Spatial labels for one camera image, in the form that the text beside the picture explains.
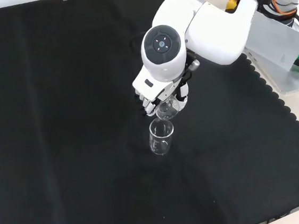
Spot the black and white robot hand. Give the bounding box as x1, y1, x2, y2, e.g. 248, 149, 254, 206
128, 64, 192, 121

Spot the small clear glass beaker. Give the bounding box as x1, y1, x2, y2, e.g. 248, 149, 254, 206
154, 96, 181, 122

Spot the black bench cloth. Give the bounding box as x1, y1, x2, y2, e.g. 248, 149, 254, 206
0, 0, 299, 224

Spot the yellow stop button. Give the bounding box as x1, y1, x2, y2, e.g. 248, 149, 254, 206
225, 0, 243, 14

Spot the orange cable with clip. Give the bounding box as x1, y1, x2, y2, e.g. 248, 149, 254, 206
271, 0, 299, 16

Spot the pale grey board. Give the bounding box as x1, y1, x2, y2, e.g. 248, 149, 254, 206
238, 10, 299, 97

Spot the tall clear glass beaker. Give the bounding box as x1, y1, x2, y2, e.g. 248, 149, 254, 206
146, 117, 177, 157

